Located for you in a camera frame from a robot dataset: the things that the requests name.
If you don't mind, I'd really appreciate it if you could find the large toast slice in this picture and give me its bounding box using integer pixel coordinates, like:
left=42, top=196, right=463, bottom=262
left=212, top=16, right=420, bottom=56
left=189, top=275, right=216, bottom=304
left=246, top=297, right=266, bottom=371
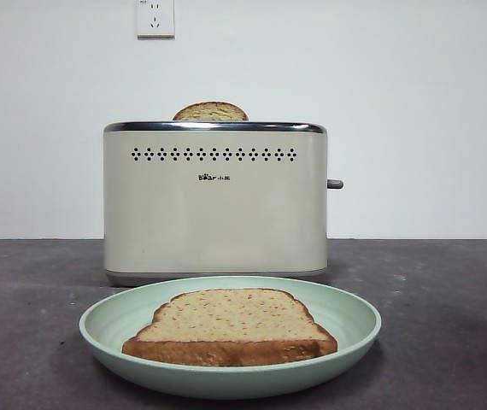
left=120, top=288, right=339, bottom=368

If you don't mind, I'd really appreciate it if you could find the pale green round plate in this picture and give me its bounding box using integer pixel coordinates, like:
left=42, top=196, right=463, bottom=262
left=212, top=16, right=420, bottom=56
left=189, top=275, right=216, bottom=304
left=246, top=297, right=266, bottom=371
left=78, top=275, right=383, bottom=401

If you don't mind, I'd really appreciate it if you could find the cream two-slot toaster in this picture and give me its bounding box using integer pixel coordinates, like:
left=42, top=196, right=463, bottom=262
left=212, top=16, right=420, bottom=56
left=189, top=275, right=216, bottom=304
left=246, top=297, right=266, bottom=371
left=102, top=120, right=329, bottom=288

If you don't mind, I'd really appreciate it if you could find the small toast slice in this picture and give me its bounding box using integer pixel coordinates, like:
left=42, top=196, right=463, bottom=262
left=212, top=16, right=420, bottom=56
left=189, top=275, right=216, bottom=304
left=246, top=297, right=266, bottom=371
left=172, top=101, right=250, bottom=122

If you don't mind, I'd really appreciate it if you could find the white wall socket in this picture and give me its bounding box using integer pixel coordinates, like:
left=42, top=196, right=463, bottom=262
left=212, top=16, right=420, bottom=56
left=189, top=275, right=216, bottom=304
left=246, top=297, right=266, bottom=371
left=136, top=0, right=176, bottom=41

